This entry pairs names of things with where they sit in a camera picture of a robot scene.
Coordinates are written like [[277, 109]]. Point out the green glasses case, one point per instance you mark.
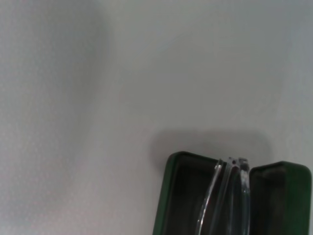
[[281, 195]]

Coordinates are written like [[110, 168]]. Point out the clear white glasses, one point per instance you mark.
[[234, 166]]

